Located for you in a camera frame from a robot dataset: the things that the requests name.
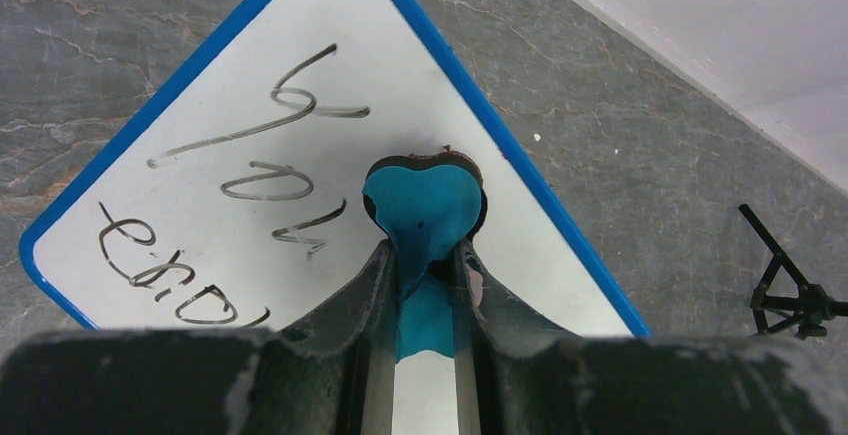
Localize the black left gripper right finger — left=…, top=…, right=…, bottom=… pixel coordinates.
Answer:
left=452, top=241, right=847, bottom=434

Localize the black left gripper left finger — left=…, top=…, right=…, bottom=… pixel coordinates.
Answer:
left=1, top=241, right=397, bottom=434

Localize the blue whiteboard eraser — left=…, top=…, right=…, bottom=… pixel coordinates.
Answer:
left=362, top=149, right=487, bottom=361

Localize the blue framed whiteboard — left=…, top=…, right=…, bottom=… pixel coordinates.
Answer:
left=20, top=0, right=648, bottom=433

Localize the black microphone tripod stand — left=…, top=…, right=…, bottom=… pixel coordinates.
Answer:
left=737, top=203, right=848, bottom=341

